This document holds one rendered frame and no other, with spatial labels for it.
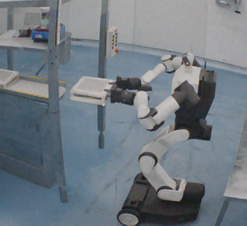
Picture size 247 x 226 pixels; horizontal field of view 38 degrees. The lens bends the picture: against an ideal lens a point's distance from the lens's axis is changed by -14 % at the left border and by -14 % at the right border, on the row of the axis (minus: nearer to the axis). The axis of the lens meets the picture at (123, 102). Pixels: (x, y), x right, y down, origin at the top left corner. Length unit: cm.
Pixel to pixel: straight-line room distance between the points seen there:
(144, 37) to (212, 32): 117
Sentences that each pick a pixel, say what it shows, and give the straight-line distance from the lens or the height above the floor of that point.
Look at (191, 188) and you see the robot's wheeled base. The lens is 302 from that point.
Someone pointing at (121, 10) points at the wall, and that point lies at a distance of 628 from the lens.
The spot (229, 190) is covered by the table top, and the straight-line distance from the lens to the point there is 219.
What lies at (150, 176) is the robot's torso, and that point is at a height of 45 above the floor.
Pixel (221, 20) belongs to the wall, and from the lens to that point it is 599.
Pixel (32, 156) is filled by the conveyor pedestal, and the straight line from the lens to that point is 330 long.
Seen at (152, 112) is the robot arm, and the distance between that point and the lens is 231.
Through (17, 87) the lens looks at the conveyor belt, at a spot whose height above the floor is 94.
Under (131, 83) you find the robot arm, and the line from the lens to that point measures 278.
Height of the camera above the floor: 228
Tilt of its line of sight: 28 degrees down
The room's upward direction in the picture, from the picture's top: 3 degrees clockwise
